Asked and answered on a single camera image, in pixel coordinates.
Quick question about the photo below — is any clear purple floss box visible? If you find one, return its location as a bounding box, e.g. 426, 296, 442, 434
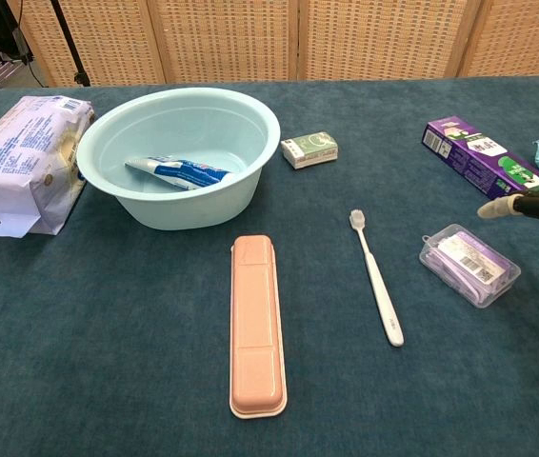
418, 223, 522, 309

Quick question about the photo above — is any pink toothbrush case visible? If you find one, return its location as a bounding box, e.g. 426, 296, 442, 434
229, 232, 289, 420

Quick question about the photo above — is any black tripod stand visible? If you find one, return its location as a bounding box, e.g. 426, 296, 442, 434
50, 0, 92, 88

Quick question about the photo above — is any blue white toothpaste tube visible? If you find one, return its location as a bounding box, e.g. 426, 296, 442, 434
124, 154, 235, 191

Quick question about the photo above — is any lavender tissue pack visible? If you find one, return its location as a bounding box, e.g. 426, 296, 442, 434
0, 94, 96, 238

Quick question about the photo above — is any white toothbrush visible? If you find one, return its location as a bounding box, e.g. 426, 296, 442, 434
349, 209, 405, 348

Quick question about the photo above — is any purple green carton box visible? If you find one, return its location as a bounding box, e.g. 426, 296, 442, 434
422, 118, 539, 201

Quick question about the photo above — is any woven wooden folding screen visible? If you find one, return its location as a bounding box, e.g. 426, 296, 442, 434
7, 0, 539, 88

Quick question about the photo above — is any small green soap box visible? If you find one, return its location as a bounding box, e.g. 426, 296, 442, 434
280, 131, 340, 170

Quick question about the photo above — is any light blue plastic basin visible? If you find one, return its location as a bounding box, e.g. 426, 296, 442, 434
76, 86, 283, 231

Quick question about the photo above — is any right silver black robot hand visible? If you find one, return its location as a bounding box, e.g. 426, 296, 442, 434
477, 189, 539, 345

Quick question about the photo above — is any teal table mat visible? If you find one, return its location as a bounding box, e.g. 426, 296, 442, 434
0, 75, 539, 457

